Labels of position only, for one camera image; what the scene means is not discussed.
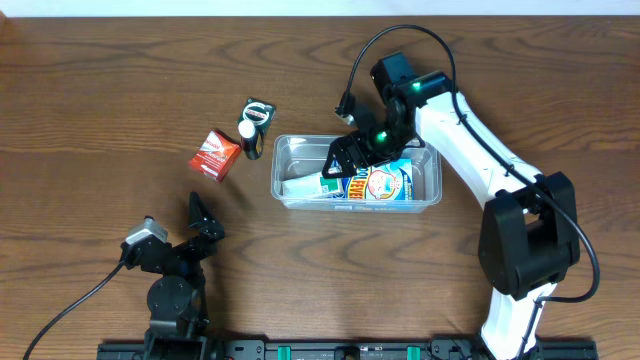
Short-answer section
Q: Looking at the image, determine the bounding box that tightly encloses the dark green small box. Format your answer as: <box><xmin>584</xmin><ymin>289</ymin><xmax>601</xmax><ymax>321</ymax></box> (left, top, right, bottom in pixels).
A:
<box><xmin>237</xmin><ymin>98</ymin><xmax>276</xmax><ymax>136</ymax></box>

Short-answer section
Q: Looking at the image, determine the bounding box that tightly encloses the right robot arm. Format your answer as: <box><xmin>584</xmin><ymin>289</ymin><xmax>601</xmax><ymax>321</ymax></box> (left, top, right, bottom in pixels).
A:
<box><xmin>323</xmin><ymin>53</ymin><xmax>581</xmax><ymax>359</ymax></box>

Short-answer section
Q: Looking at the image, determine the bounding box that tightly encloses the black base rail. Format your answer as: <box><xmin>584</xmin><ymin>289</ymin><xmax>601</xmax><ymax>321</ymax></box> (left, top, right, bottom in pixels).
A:
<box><xmin>97</xmin><ymin>338</ymin><xmax>599</xmax><ymax>360</ymax></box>

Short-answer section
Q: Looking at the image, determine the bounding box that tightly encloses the clear plastic container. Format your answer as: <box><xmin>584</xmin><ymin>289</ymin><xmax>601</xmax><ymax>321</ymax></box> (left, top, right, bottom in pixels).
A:
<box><xmin>271</xmin><ymin>135</ymin><xmax>442</xmax><ymax>213</ymax></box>

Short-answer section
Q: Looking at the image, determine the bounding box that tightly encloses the blue Kool Fever box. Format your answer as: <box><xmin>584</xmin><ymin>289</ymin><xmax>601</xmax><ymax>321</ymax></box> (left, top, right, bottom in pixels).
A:
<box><xmin>333</xmin><ymin>159</ymin><xmax>414</xmax><ymax>201</ymax></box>

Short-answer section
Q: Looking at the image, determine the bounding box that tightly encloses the right black cable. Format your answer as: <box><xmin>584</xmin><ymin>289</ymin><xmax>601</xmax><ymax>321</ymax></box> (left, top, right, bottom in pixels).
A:
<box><xmin>335</xmin><ymin>23</ymin><xmax>601</xmax><ymax>360</ymax></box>

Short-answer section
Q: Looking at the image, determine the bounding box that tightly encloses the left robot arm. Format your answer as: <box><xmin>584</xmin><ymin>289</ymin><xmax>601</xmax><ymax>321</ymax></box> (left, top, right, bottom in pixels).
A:
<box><xmin>120</xmin><ymin>192</ymin><xmax>225</xmax><ymax>360</ymax></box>

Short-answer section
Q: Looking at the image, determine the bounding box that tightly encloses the left black cable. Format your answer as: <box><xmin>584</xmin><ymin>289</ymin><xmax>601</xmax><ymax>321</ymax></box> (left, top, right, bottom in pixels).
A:
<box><xmin>22</xmin><ymin>259</ymin><xmax>126</xmax><ymax>360</ymax></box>

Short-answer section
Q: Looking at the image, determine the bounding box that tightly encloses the white blue Panadol box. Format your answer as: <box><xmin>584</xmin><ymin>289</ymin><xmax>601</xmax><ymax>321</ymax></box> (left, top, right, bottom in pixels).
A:
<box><xmin>282</xmin><ymin>172</ymin><xmax>345</xmax><ymax>199</ymax></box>

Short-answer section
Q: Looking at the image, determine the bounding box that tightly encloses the red Panadol box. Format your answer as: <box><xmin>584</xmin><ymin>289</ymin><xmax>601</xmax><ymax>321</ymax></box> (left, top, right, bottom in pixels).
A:
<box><xmin>188</xmin><ymin>130</ymin><xmax>242</xmax><ymax>183</ymax></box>

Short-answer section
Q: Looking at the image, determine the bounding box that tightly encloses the black cable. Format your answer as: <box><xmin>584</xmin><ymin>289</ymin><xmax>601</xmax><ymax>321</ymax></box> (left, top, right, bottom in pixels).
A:
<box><xmin>335</xmin><ymin>23</ymin><xmax>601</xmax><ymax>360</ymax></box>
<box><xmin>22</xmin><ymin>259</ymin><xmax>126</xmax><ymax>360</ymax></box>

